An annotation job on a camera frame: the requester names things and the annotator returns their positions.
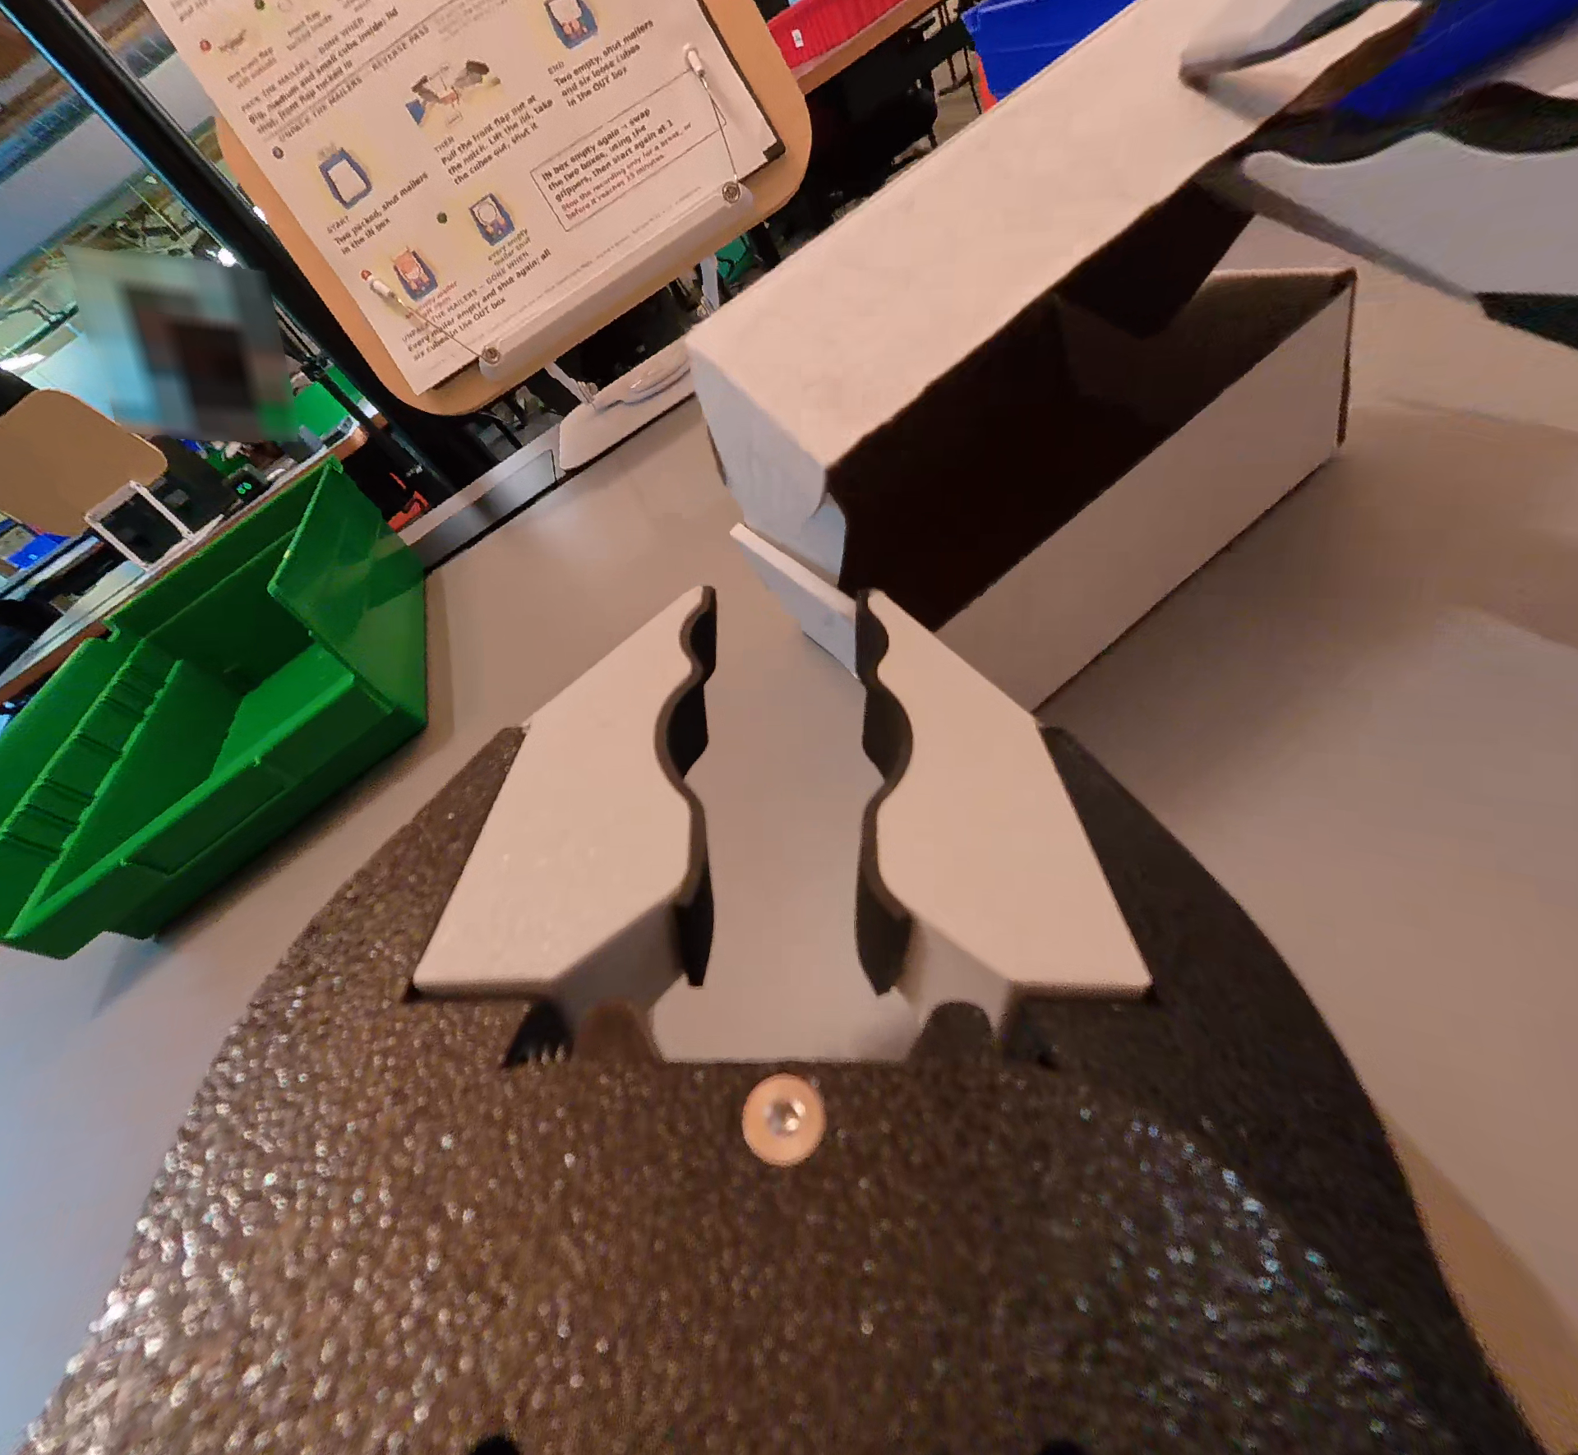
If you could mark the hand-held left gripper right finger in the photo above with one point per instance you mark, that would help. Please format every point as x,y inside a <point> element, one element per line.
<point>1011,864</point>

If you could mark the black stand pole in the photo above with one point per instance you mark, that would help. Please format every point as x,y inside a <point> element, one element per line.
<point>184,160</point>

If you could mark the grey desk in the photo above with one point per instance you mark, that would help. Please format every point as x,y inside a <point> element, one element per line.
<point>1356,740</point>

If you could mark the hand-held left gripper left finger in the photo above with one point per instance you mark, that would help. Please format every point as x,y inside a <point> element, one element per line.
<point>567,851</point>

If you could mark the wooden board on stand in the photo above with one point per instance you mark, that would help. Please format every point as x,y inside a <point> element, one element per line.
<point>61,456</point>

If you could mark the white cardboard mailer box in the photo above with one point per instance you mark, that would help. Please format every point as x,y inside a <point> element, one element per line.
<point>987,185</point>

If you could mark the green plastic bin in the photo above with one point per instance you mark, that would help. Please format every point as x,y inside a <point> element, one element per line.
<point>184,765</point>

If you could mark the wooden instruction board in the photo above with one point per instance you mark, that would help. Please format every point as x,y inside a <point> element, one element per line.
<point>776,160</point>

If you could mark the printed instruction sheet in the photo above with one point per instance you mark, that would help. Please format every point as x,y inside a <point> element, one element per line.
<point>431,124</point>

